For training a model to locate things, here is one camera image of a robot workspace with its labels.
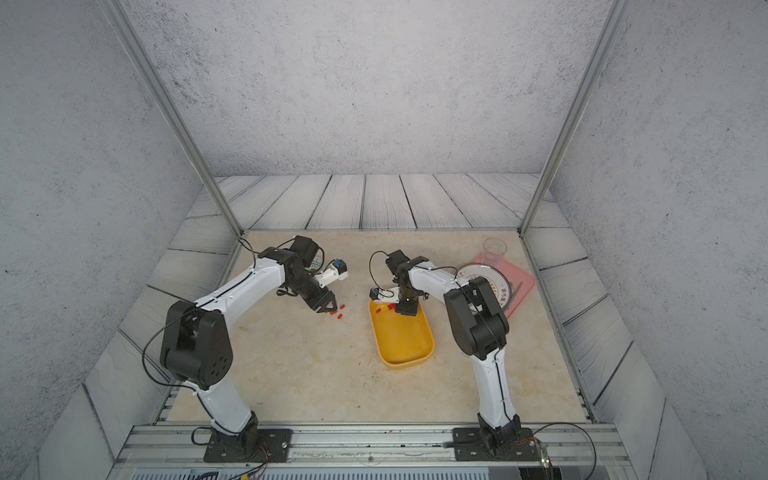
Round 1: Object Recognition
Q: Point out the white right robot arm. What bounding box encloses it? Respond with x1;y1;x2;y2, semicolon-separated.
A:
377;250;527;454

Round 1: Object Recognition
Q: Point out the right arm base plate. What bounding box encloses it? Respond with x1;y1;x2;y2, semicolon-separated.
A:
450;427;541;462

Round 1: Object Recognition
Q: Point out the round printed white plate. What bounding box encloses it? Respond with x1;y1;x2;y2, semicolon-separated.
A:
455;263;514;313

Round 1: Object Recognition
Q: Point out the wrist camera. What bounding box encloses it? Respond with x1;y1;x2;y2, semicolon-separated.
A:
369;287;398;303
314;259;348;287

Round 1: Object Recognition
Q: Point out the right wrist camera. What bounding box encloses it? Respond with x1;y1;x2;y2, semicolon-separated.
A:
369;287;398;303

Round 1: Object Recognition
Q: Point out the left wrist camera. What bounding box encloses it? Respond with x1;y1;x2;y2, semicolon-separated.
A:
314;259;348;287

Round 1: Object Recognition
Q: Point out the clear plastic cup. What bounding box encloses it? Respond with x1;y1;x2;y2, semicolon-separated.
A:
482;237;508;266

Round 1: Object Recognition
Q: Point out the aluminium corner post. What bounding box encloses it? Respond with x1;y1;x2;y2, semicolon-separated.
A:
518;0;631;239
97;0;245;237

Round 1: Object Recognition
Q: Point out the aluminium corner post right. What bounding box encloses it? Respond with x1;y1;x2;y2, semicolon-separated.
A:
518;0;631;239

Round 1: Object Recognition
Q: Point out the pink plastic tray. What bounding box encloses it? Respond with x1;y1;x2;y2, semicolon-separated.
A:
459;253;536;319

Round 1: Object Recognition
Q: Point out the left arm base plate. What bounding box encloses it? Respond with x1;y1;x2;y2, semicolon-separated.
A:
203;428;293;463

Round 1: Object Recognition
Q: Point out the yellow plastic storage box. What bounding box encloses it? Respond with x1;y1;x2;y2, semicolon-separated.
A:
368;300;435;370

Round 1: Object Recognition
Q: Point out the aluminium front rail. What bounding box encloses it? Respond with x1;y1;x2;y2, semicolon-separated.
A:
108;422;637;479

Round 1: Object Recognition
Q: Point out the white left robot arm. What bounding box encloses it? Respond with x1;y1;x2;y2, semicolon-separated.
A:
159;236;348;460

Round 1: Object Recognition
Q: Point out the aluminium corner post left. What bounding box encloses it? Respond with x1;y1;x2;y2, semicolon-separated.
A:
97;0;245;237

